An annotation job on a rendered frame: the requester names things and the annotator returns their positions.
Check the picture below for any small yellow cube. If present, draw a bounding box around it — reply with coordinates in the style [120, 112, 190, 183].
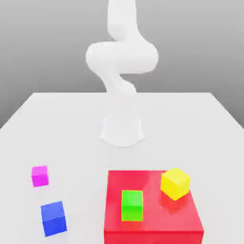
[160, 167, 191, 202]

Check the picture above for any small blue cube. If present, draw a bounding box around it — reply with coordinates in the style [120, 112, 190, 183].
[40, 200, 68, 237]

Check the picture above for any small magenta cube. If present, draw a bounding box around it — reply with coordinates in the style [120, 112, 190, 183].
[31, 165, 50, 188]

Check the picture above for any small green cube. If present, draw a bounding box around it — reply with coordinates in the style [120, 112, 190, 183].
[121, 190, 144, 222]

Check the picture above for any large red box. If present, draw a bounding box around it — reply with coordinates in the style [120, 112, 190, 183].
[103, 170, 205, 244]

